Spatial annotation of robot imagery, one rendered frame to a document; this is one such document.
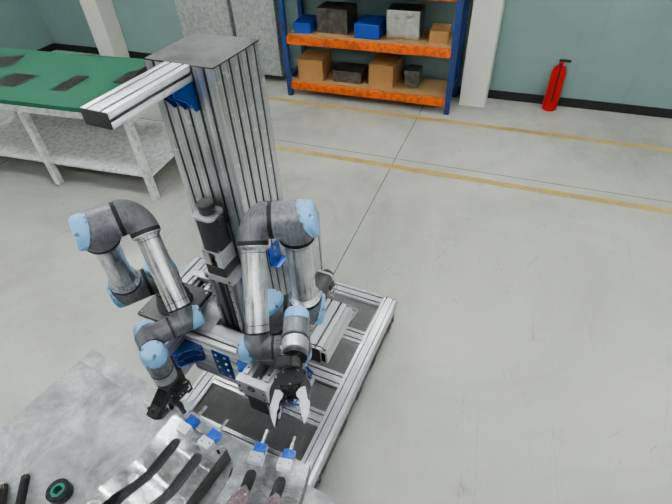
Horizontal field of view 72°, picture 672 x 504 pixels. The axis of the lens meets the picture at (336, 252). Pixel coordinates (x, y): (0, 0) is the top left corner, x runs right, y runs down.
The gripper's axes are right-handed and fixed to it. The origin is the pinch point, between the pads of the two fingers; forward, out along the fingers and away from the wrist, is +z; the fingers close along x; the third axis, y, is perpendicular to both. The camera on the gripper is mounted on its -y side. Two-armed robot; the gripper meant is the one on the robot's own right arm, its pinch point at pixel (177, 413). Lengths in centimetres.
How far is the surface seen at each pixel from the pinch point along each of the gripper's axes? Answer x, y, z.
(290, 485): -43.7, 4.0, 15.3
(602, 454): -152, 122, 101
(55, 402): 62, -17, 21
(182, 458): -6.3, -8.5, 12.2
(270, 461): -32.8, 7.1, 15.4
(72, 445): 39, -25, 21
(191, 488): -16.1, -14.3, 12.5
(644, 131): -137, 509, 101
